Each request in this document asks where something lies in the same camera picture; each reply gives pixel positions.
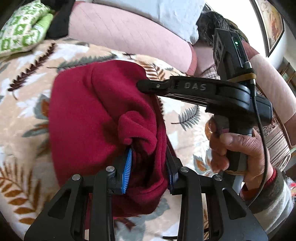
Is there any green white patterned pillow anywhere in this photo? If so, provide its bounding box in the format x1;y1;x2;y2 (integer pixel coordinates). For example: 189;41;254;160
1;1;53;57

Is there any beige leaf pattern blanket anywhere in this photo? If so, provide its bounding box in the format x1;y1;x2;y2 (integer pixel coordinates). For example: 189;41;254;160
1;39;213;240

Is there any dark furry cushion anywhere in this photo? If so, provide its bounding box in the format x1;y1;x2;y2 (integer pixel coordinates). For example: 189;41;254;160
197;11;249;47

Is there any framed wall picture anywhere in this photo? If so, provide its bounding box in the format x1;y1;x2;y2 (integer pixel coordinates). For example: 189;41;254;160
250;0;285;57

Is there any grey pillow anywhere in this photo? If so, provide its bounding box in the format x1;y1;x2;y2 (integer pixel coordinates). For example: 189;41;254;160
93;0;205;45

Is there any black cable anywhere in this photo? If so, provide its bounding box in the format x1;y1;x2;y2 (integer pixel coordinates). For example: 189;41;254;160
240;61;270;208

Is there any black cloth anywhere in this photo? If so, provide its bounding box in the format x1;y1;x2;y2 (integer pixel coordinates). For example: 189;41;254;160
41;0;75;40

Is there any grey striped sleeve forearm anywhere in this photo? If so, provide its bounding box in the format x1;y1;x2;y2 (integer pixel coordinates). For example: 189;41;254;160
240;168;293;235

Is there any right hand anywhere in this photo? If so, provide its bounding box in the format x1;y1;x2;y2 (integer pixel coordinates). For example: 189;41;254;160
205;116;275;191

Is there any dark red garment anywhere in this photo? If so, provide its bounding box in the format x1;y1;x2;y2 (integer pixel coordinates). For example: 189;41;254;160
48;60;168;217

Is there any striped brown pillow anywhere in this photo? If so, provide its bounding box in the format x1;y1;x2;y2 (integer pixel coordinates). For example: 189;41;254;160
201;64;293;173

